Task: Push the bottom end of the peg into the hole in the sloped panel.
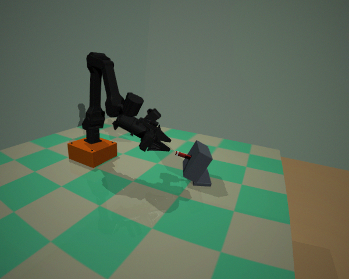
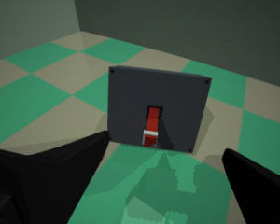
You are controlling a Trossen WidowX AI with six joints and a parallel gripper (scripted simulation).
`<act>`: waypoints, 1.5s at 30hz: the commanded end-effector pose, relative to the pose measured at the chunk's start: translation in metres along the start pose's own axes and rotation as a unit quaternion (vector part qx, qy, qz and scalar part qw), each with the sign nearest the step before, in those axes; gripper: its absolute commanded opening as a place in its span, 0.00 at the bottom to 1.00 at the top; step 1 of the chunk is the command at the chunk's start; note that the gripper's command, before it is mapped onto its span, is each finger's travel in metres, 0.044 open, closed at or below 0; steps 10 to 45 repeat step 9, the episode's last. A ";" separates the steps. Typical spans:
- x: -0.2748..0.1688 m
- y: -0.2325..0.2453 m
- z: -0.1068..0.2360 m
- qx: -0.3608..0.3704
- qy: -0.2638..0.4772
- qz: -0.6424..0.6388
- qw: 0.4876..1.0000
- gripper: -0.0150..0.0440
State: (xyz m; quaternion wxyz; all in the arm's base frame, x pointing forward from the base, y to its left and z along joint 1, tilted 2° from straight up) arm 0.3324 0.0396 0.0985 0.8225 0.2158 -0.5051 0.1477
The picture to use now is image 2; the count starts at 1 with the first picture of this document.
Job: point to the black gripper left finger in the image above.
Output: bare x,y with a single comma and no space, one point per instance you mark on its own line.
48,185

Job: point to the red peg with white band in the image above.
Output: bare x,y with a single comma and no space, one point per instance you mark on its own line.
150,135

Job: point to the dark grey sloped panel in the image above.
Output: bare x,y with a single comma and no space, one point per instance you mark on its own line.
179,96

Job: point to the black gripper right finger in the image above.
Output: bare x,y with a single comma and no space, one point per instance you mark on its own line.
257,189

